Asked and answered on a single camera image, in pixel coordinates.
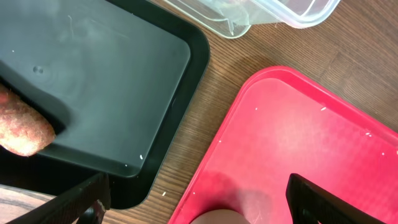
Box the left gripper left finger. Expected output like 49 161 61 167
8 173 111 224

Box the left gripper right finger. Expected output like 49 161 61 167
285 173 383 224

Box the green bowl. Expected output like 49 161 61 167
190 209 249 224

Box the orange carrot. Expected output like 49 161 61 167
1 85 56 156

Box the red serving tray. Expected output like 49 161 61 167
170 66 397 223

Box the black plastic tray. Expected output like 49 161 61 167
1 0 210 209

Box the clear plastic bin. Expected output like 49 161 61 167
166 0 340 39

